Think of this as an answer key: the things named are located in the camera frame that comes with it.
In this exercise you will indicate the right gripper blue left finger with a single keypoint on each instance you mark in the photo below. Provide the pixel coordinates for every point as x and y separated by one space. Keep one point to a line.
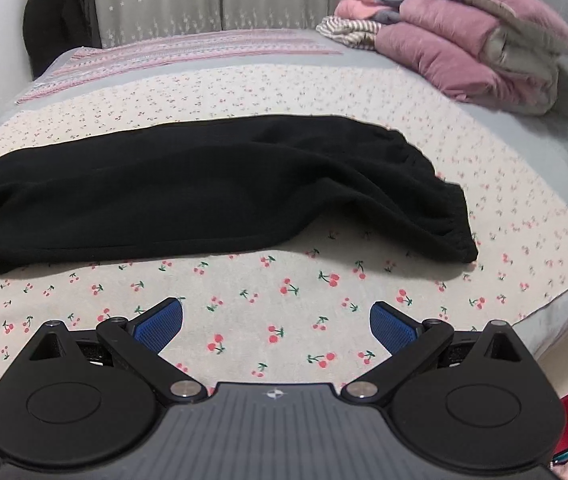
134 346

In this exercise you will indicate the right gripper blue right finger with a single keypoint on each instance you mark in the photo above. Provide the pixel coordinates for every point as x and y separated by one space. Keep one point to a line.
413 347

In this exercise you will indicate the black pants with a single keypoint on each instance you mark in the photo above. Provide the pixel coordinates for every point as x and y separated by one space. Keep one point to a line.
222 185

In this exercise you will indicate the cherry print blanket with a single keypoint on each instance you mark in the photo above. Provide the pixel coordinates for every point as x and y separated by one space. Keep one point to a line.
284 269

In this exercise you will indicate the grey bed sheet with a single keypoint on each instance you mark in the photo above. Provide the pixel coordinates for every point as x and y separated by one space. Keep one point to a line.
554 169

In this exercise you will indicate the pink striped blanket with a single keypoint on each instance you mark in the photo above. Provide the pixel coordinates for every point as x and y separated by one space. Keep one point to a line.
85 65

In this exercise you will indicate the striped folded cloth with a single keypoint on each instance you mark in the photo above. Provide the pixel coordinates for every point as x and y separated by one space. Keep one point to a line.
354 34

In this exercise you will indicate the mauve folded quilt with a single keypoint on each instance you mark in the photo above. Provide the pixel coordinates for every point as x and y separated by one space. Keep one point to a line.
472 56

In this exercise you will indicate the black hanging bag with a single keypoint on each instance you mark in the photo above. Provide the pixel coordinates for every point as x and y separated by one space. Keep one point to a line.
52 27

